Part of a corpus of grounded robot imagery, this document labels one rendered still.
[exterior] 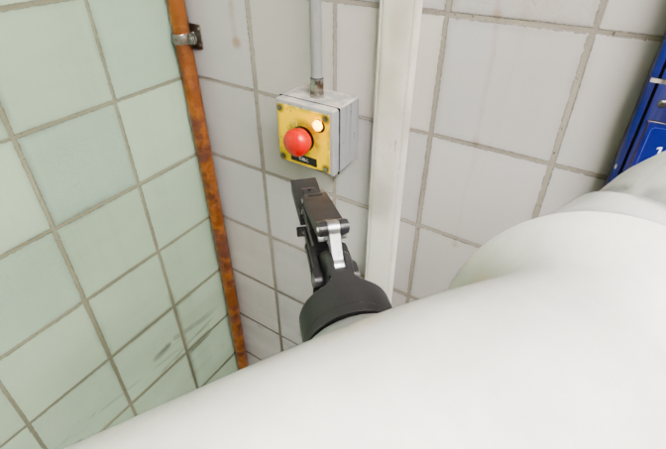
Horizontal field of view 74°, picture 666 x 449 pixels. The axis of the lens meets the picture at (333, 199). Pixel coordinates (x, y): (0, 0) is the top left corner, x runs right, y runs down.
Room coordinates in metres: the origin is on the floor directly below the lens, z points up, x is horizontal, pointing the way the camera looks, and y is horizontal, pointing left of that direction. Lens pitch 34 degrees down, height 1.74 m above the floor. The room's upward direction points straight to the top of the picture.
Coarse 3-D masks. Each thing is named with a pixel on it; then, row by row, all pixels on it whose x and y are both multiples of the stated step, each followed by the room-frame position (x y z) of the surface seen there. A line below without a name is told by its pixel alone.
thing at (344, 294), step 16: (320, 256) 0.29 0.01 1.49; (336, 272) 0.25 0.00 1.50; (352, 272) 0.26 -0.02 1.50; (320, 288) 0.24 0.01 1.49; (336, 288) 0.24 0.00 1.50; (352, 288) 0.24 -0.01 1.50; (368, 288) 0.24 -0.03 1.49; (304, 304) 0.24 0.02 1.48; (320, 304) 0.23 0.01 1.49; (336, 304) 0.22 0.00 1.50; (352, 304) 0.22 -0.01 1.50; (368, 304) 0.22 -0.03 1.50; (384, 304) 0.23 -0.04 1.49; (304, 320) 0.23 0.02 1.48; (320, 320) 0.21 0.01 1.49; (336, 320) 0.21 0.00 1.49; (304, 336) 0.22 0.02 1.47
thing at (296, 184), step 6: (294, 180) 0.44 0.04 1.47; (300, 180) 0.44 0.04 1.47; (306, 180) 0.44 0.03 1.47; (312, 180) 0.44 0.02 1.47; (294, 186) 0.43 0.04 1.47; (300, 186) 0.43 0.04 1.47; (306, 186) 0.43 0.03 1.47; (312, 186) 0.43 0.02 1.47; (318, 186) 0.43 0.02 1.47; (294, 192) 0.41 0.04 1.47; (300, 192) 0.41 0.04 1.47; (318, 192) 0.41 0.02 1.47; (294, 198) 0.41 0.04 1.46; (300, 198) 0.40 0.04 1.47; (300, 204) 0.39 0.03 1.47; (300, 210) 0.38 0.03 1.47; (300, 216) 0.37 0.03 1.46
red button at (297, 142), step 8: (296, 128) 0.56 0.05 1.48; (288, 136) 0.55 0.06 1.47; (296, 136) 0.54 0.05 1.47; (304, 136) 0.54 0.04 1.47; (288, 144) 0.55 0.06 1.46; (296, 144) 0.54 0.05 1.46; (304, 144) 0.54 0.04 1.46; (288, 152) 0.55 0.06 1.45; (296, 152) 0.54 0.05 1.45; (304, 152) 0.54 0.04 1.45
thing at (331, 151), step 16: (288, 96) 0.60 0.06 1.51; (304, 96) 0.60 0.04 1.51; (336, 96) 0.60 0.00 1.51; (352, 96) 0.60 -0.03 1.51; (288, 112) 0.58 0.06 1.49; (304, 112) 0.56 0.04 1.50; (320, 112) 0.55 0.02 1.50; (336, 112) 0.55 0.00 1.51; (352, 112) 0.58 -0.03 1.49; (288, 128) 0.58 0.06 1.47; (304, 128) 0.56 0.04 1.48; (336, 128) 0.55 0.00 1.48; (352, 128) 0.58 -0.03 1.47; (320, 144) 0.55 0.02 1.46; (336, 144) 0.55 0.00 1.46; (352, 144) 0.58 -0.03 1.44; (288, 160) 0.58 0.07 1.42; (304, 160) 0.56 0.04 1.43; (320, 160) 0.55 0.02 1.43; (336, 160) 0.55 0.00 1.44; (352, 160) 0.58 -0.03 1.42
